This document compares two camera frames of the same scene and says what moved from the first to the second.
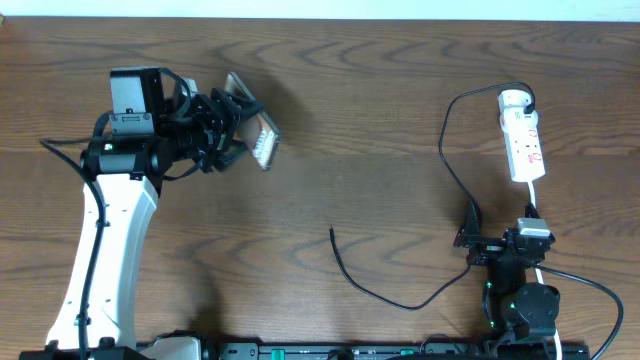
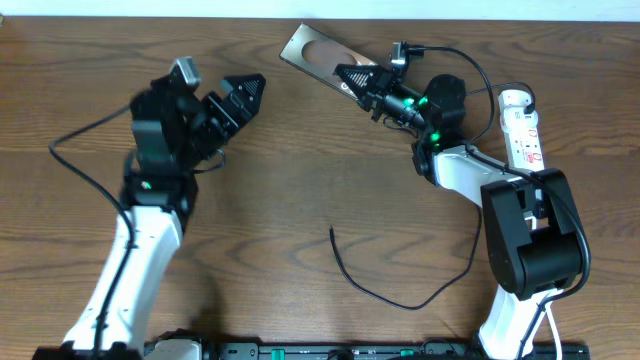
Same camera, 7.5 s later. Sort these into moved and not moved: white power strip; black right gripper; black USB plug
Moved: black right gripper
Not moved: white power strip; black USB plug
